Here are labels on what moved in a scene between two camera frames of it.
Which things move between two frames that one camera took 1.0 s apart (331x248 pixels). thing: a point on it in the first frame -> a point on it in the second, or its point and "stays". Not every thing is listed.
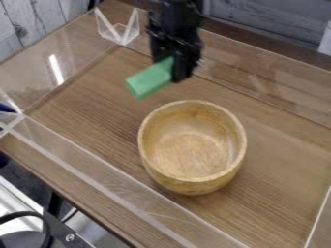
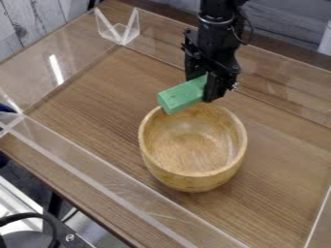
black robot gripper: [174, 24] -> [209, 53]
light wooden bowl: [192, 146] stays
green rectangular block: [144, 82] -> [181, 95]
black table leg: [56, 204] stays
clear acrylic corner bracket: [117, 32] stays
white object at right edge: [324, 46] stays
